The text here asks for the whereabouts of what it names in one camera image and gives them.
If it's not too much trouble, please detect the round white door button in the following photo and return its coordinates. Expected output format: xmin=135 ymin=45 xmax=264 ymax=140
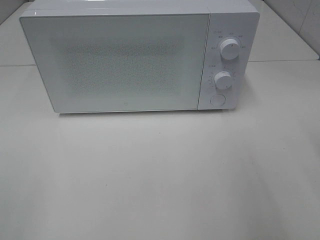
xmin=210 ymin=94 xmax=226 ymax=107

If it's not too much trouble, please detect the white microwave knob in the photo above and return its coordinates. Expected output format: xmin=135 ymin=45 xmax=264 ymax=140
xmin=219 ymin=38 xmax=241 ymax=61
xmin=213 ymin=71 xmax=233 ymax=90

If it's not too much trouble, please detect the white microwave door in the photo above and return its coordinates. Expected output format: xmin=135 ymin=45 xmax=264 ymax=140
xmin=20 ymin=14 xmax=209 ymax=113

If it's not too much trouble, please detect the white microwave oven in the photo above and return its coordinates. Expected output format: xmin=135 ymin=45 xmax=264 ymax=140
xmin=19 ymin=0 xmax=260 ymax=113

